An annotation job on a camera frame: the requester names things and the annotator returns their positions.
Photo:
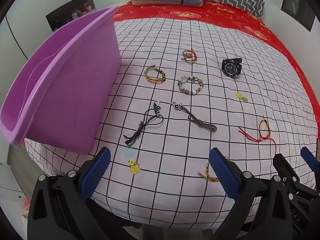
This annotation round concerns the yellow flower charm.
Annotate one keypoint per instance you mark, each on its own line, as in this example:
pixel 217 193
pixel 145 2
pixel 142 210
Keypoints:
pixel 238 95
pixel 135 170

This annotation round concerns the orange plastic bag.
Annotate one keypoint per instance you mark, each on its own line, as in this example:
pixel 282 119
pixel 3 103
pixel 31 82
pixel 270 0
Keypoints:
pixel 25 205

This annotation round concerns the purple plastic basin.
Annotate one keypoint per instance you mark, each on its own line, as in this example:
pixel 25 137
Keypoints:
pixel 75 80

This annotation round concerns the red patterned bedsheet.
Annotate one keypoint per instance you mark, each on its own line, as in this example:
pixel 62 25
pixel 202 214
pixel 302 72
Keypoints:
pixel 225 15

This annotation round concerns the pink checked blanket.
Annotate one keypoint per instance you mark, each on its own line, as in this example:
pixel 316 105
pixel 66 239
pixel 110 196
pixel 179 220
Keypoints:
pixel 140 42

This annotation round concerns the orange box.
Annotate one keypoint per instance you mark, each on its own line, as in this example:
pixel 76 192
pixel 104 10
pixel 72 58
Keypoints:
pixel 86 6

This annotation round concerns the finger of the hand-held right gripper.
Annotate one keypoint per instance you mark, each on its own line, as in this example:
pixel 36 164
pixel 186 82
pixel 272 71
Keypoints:
pixel 310 158
pixel 287 170

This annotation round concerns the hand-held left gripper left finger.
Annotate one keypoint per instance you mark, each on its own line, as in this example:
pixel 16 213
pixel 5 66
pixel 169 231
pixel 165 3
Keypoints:
pixel 96 175

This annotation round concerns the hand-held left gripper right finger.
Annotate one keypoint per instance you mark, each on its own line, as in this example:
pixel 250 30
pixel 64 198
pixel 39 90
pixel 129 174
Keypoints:
pixel 223 175

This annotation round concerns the dark window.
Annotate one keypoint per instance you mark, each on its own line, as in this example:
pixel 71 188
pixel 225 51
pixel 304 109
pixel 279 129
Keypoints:
pixel 297 5

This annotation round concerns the white wardrobe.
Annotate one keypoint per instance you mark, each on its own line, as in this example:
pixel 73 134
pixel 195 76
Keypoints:
pixel 37 0

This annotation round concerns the white jar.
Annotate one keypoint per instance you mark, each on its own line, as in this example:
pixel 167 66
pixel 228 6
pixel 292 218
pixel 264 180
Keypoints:
pixel 74 15

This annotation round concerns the black wrist watch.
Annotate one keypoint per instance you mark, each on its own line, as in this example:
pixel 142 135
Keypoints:
pixel 230 67

